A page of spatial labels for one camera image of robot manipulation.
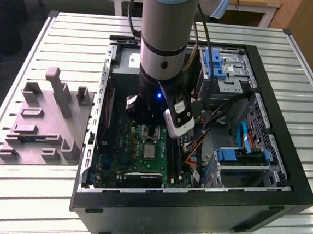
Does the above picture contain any CPU socket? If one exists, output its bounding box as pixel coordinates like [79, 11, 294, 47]
[140, 139, 161, 163]

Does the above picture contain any hard disk in blue carrier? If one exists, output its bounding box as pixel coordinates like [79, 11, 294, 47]
[215, 145, 272, 169]

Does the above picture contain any black RAM slot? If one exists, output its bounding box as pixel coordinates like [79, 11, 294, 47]
[172, 136, 187, 182]
[164, 136, 179, 184]

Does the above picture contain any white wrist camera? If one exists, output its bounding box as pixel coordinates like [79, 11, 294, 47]
[161, 95, 198, 141]

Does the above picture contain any black office chair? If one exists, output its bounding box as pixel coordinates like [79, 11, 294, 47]
[0, 0, 30, 58]

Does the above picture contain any black cable of grey camera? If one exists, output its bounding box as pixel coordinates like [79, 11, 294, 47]
[125, 0, 146, 41]

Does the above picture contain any green motherboard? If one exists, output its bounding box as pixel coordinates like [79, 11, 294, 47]
[88, 107, 200, 196]

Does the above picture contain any black wire bundle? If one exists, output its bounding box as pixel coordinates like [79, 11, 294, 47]
[183, 85, 258, 159]

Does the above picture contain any grey parts rack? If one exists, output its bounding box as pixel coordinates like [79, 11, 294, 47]
[0, 62, 99, 173]

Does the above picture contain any empty blue disk carrier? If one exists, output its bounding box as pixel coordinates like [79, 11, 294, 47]
[203, 49, 228, 80]

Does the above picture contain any red wire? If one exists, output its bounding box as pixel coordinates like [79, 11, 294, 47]
[246, 130, 262, 151]

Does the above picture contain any metal disk bay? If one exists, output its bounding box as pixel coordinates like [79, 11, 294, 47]
[201, 153, 293, 195]
[194, 48, 261, 112]

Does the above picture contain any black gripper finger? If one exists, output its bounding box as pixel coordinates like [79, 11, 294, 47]
[124, 94, 140, 113]

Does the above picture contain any orange wire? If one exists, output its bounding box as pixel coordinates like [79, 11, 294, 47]
[184, 147, 200, 169]

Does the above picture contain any blue flat wire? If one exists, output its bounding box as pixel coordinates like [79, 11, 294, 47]
[235, 121, 255, 155]

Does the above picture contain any blue port connector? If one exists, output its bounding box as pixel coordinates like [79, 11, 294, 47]
[86, 171, 96, 188]

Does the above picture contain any wooden cabinet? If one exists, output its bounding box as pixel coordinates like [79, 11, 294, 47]
[267, 0, 313, 67]

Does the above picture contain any black graphics card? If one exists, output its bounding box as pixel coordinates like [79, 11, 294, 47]
[122, 170, 164, 191]

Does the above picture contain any black cable of white camera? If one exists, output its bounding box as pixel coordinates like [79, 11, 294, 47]
[189, 4, 221, 80]

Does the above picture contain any grey power supply unit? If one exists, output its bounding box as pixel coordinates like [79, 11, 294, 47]
[106, 46, 144, 118]

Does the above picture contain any black PC case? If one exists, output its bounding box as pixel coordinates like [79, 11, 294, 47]
[66, 30, 313, 234]

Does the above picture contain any RAM stick with blue label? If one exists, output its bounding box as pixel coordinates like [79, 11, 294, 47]
[16, 134, 49, 145]

